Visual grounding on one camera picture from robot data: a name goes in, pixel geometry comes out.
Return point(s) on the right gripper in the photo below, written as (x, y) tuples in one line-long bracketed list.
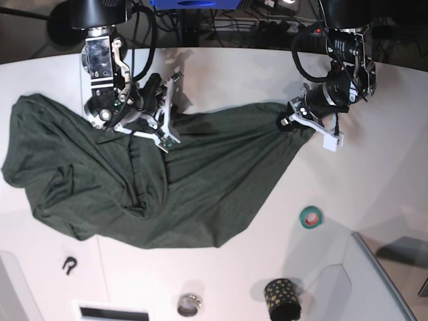
[(152, 91)]

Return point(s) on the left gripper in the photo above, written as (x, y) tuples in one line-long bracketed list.
[(323, 100)]

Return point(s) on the dark green t-shirt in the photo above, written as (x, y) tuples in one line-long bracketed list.
[(202, 192)]

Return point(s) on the green tape roll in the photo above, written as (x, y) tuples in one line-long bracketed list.
[(311, 217)]

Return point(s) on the small black clip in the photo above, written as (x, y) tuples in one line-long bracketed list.
[(69, 264)]

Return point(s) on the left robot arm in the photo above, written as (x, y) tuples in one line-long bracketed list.
[(352, 75)]

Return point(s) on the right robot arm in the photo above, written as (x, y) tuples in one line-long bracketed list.
[(117, 100)]

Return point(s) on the blue plastic box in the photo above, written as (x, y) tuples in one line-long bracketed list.
[(194, 4)]

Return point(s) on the round black stand base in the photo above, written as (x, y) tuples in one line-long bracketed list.
[(59, 27)]

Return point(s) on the black gold-dotted cup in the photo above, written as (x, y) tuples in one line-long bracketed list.
[(282, 300)]

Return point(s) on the silver tape roll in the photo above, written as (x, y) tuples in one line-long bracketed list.
[(189, 304)]

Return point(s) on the white slotted tray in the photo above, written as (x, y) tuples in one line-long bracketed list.
[(87, 310)]

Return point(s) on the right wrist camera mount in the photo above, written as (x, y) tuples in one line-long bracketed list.
[(158, 128)]

